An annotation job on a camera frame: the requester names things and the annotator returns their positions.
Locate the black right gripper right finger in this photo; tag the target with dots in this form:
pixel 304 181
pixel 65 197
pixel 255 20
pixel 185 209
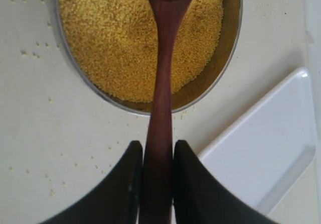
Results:
pixel 200 198

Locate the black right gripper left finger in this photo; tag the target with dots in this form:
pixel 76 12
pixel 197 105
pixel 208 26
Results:
pixel 115 199

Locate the dark wooden spoon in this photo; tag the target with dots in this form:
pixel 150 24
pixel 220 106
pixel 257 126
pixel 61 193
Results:
pixel 156 192

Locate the white plastic tray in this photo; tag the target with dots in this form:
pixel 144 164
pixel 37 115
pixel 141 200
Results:
pixel 263 153

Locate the steel bowl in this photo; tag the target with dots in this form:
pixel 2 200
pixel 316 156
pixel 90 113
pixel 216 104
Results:
pixel 193 91

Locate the yellow millet grain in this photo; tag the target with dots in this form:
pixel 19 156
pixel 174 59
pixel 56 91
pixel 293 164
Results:
pixel 115 43

